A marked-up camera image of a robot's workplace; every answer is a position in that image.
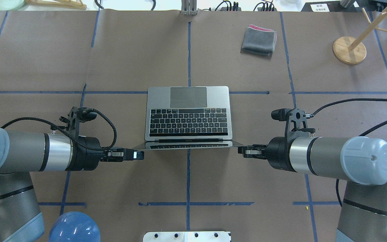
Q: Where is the right black camera cable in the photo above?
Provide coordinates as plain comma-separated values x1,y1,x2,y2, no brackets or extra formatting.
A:
306,98,387,207

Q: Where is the grey pink folded cloth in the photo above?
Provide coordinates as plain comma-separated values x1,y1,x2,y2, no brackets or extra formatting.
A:
241,25,277,56

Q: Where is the grey laptop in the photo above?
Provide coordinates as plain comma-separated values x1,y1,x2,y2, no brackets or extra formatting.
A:
135,86,241,151

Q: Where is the black label box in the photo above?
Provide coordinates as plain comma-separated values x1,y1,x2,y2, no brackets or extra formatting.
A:
301,1,341,12

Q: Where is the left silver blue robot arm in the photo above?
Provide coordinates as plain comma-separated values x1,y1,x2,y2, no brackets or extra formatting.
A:
0,128,144,242

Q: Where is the left black camera cable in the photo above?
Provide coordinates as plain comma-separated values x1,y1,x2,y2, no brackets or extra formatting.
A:
0,108,117,152

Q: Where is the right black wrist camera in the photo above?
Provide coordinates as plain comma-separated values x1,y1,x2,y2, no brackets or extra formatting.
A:
271,108,316,141

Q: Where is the wooden dish rack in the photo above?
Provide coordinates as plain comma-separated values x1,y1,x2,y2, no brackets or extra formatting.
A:
24,0,87,10

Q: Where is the aluminium frame post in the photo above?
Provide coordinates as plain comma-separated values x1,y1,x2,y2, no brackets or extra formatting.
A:
181,0,198,16

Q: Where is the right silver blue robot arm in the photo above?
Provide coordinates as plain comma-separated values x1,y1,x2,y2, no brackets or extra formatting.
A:
238,136,387,242

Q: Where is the black camera cable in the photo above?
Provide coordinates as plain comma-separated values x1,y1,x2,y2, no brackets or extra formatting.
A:
0,108,117,152
306,98,387,207

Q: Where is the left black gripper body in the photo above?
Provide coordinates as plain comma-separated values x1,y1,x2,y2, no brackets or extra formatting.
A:
69,136,125,172

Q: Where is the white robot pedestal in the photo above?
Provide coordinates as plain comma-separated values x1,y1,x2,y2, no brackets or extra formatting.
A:
143,231,232,242

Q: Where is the blue desk lamp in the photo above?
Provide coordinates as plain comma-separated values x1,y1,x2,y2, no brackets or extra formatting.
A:
48,211,101,242

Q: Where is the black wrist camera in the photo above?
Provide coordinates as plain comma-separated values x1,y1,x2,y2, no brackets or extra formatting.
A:
58,107,97,138
271,108,316,141

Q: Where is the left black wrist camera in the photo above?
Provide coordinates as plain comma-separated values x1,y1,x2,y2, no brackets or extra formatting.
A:
58,107,97,138

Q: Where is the wooden mug tree stand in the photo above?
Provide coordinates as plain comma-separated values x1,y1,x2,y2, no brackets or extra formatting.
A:
332,7,387,65

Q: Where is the pale green plate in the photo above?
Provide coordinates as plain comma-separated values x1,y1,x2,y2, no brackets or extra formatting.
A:
0,0,25,11

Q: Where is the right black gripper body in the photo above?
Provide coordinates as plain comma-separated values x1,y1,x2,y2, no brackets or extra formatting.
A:
254,137,293,172

